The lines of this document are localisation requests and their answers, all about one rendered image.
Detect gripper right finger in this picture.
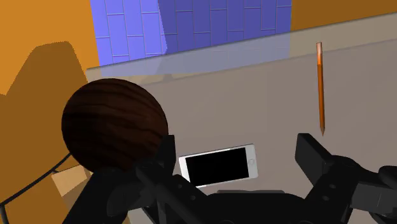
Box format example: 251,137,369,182
294,132,397,224

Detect dark brown wooden ball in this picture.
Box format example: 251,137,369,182
61,78,169,172

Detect orange pencil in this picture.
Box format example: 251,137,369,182
316,42,326,137

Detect white smartphone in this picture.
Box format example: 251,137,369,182
178,143,259,188

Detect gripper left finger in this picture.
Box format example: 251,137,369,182
106,134,218,224

